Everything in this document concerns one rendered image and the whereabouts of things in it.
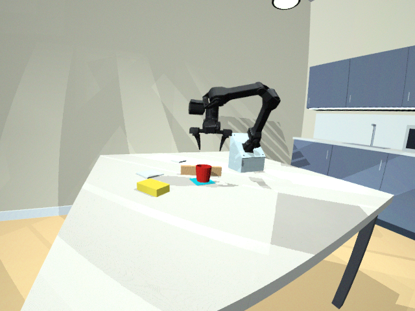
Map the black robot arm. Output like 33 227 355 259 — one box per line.
188 82 281 153

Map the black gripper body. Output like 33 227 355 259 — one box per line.
189 115 233 137

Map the tan wooden flat bar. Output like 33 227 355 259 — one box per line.
180 165 222 176

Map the yellow rectangular block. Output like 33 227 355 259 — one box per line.
137 178 170 197

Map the red cup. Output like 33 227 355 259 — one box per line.
196 164 212 183

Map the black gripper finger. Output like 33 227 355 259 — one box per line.
194 134 200 150
220 135 229 151

